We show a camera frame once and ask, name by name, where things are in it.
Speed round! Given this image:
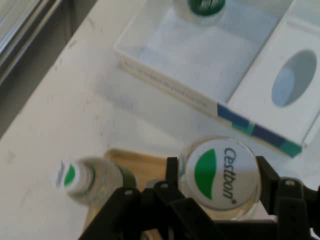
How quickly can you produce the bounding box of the water bottle green label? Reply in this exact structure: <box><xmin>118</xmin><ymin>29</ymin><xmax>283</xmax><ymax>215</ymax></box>
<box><xmin>51</xmin><ymin>156</ymin><xmax>138</xmax><ymax>209</ymax></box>
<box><xmin>173</xmin><ymin>0</ymin><xmax>227</xmax><ymax>26</ymax></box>
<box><xmin>177</xmin><ymin>136</ymin><xmax>260</xmax><ymax>221</ymax></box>

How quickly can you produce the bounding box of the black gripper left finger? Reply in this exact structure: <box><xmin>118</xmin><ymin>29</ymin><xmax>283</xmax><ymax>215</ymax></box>
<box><xmin>79</xmin><ymin>156</ymin><xmax>226</xmax><ymax>240</ymax></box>

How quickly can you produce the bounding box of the white cardboard box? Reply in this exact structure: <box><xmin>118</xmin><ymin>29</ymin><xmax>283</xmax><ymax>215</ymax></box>
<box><xmin>113</xmin><ymin>0</ymin><xmax>320</xmax><ymax>158</ymax></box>

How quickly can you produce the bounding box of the metal frame rail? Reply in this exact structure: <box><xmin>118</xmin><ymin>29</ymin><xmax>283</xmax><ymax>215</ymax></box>
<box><xmin>0</xmin><ymin>0</ymin><xmax>63</xmax><ymax>85</ymax></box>

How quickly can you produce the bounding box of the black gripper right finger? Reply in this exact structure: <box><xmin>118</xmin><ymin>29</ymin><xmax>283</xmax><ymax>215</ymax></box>
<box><xmin>254</xmin><ymin>155</ymin><xmax>320</xmax><ymax>240</ymax></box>

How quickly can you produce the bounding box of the light wooden tray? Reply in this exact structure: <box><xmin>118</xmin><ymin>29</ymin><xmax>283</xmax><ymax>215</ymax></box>
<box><xmin>83</xmin><ymin>147</ymin><xmax>176</xmax><ymax>240</ymax></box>

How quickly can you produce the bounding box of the white insert with oval hole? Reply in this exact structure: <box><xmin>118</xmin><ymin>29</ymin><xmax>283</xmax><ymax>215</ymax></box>
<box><xmin>226</xmin><ymin>18</ymin><xmax>320</xmax><ymax>148</ymax></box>

